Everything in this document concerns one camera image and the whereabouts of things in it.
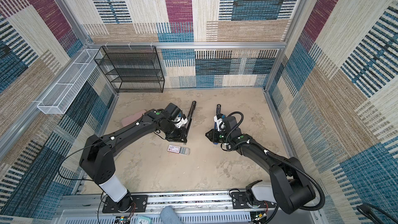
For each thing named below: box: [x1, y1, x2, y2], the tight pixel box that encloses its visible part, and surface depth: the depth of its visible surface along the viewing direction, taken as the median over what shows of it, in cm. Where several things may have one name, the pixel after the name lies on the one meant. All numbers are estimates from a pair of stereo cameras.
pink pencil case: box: [121, 109, 147, 128], surface depth 105 cm
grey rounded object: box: [159, 205, 183, 224], surface depth 70 cm
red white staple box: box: [167, 144, 181, 154], surface depth 91 cm
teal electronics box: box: [136, 215, 152, 224], surface depth 69 cm
